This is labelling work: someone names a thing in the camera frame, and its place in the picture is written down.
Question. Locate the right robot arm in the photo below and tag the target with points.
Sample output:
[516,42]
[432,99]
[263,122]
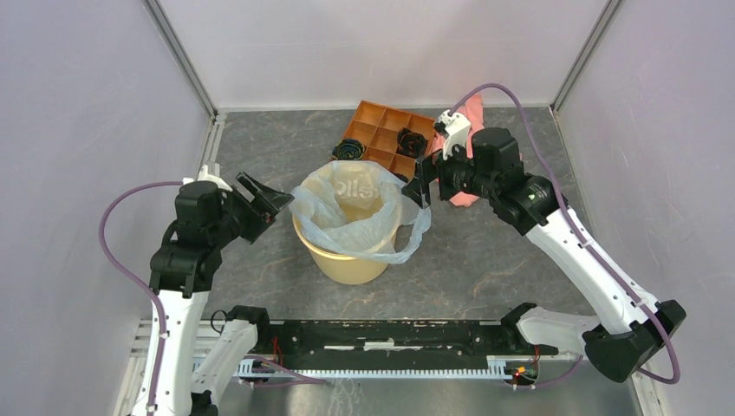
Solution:
[629,325]

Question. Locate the pink cloth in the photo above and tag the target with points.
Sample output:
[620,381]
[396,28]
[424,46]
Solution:
[474,115]

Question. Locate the orange compartment tray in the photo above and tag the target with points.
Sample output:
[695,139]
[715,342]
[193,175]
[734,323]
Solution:
[376,126]

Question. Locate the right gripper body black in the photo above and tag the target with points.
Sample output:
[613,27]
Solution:
[456,174]

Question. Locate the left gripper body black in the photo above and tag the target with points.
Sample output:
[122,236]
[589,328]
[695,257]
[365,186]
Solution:
[243,217]

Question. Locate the left corner aluminium post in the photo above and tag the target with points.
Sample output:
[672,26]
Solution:
[176,47]

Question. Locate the tan cylindrical trash bin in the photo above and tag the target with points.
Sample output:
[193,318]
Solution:
[342,269]

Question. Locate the light blue plastic trash bag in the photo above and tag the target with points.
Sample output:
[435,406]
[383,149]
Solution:
[356,209]

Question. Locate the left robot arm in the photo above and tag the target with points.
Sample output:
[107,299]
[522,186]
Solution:
[210,214]

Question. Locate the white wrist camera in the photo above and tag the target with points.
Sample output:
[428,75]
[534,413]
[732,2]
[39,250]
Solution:
[209,172]
[455,129]

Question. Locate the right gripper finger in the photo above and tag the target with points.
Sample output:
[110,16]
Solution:
[426,169]
[418,191]

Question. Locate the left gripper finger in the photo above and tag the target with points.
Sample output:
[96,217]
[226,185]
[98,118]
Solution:
[281,200]
[262,195]

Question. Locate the corner aluminium post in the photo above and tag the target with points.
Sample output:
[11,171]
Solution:
[176,47]
[604,20]

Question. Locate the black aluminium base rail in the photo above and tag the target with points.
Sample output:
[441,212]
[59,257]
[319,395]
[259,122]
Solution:
[405,349]

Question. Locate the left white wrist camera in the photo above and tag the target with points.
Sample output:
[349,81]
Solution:
[209,172]

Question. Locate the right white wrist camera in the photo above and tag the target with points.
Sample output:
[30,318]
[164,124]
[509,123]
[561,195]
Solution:
[455,129]

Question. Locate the right corner aluminium post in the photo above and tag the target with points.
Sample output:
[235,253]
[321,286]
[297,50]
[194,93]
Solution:
[604,20]

